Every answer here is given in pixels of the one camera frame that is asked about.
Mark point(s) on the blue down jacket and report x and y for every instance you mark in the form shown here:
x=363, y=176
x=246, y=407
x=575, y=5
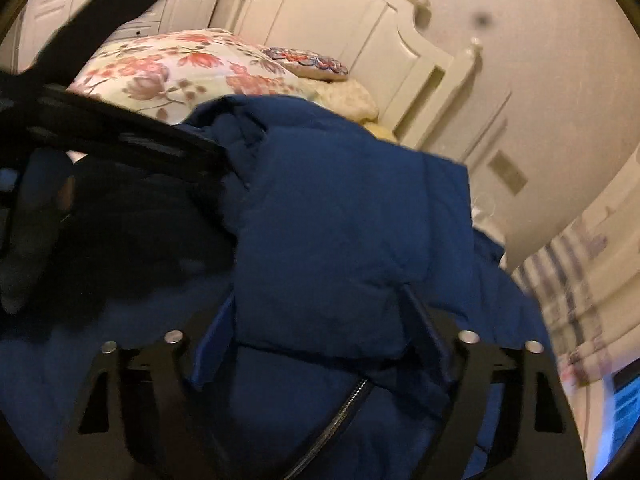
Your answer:
x=325, y=210

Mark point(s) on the wall socket plate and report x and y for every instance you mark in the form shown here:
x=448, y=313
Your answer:
x=507, y=173

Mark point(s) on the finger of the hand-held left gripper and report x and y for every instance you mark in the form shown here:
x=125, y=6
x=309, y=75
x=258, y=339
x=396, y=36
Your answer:
x=125, y=132
x=105, y=15

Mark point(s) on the white wardrobe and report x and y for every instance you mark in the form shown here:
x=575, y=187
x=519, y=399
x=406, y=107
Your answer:
x=125, y=5

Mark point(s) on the white bed headboard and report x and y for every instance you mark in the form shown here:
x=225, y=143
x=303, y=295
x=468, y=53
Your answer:
x=350, y=25

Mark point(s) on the small patterned cushion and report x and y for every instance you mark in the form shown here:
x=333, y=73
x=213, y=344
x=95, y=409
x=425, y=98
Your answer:
x=307, y=64

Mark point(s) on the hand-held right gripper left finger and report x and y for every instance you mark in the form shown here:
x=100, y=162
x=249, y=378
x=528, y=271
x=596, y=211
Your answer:
x=212, y=352

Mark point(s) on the cream blanket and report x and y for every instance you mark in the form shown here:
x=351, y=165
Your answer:
x=345, y=100

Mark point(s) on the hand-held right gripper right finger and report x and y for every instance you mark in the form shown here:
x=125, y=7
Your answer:
x=429, y=331

